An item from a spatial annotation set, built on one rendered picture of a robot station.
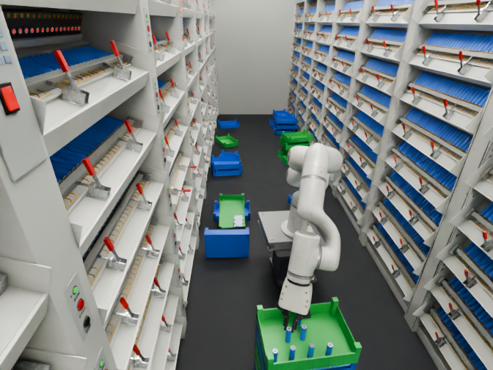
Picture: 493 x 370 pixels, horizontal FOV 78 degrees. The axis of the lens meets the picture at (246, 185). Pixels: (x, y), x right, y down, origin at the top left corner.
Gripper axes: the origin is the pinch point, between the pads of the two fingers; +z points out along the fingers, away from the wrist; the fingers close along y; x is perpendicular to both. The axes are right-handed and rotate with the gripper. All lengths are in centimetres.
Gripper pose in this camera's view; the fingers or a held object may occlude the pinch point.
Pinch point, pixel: (290, 324)
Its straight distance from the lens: 113.4
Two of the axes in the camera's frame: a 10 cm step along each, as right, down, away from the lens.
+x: -3.3, 0.3, -9.4
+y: -9.3, -1.9, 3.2
